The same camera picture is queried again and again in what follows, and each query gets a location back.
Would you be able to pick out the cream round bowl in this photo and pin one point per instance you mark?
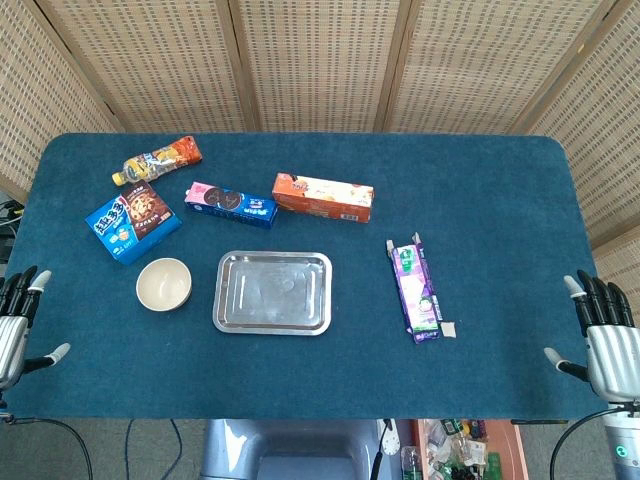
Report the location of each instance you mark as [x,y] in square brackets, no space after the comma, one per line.
[164,283]

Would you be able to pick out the rectangular stainless steel tray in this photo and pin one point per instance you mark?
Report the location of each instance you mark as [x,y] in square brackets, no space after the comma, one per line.
[273,293]

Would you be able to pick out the orange biscuit box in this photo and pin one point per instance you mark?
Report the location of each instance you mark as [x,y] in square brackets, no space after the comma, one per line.
[323,197]

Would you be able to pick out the white black handheld tool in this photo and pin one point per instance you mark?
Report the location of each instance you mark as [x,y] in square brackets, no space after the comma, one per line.
[389,440]

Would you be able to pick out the woven bamboo folding screen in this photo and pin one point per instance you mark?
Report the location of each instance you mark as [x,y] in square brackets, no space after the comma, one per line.
[320,65]

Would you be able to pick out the blue table cloth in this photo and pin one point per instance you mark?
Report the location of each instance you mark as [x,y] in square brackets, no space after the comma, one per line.
[310,360]

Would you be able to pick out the orange box of clutter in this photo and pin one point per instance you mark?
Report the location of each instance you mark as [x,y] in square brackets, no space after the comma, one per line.
[462,450]

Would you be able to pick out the purple toothpaste box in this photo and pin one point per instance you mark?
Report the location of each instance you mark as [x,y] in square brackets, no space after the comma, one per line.
[417,287]

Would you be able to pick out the blue pink sandwich cookie box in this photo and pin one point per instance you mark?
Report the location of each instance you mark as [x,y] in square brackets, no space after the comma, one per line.
[231,204]

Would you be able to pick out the yellow orange snack pouch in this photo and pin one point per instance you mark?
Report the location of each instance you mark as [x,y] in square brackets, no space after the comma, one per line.
[157,160]

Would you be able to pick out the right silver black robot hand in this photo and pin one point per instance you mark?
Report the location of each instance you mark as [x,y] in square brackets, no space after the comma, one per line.
[611,345]

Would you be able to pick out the blue chocolate cookie box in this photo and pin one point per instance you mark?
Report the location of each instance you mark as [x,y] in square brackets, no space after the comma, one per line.
[133,222]

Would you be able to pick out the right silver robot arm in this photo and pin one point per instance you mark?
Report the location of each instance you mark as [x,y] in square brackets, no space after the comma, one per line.
[623,440]

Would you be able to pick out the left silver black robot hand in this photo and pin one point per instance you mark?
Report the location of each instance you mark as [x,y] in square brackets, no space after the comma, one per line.
[11,335]

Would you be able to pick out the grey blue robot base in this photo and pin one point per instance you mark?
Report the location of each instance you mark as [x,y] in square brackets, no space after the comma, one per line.
[295,450]

